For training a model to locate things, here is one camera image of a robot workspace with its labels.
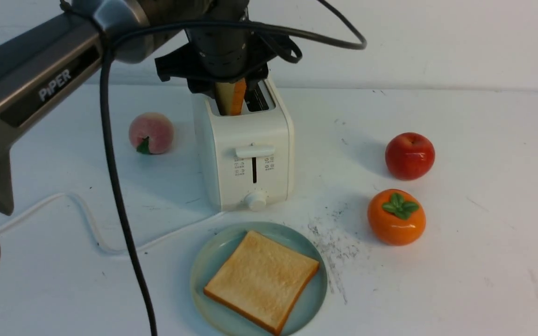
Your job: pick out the red apple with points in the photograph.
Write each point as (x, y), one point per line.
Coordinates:
(409, 156)

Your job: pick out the orange persimmon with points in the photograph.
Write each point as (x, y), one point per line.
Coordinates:
(396, 218)

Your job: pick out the pink peach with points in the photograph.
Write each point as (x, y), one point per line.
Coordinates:
(151, 133)

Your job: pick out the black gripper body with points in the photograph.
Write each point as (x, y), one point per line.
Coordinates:
(217, 54)

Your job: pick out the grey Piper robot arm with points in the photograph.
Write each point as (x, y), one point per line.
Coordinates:
(43, 66)

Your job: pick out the light green round plate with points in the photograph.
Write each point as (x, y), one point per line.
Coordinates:
(217, 250)

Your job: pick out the toast slice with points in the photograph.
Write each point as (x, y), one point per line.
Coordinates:
(262, 281)
(230, 97)

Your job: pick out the white two-slot toaster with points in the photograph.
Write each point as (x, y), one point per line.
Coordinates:
(247, 160)

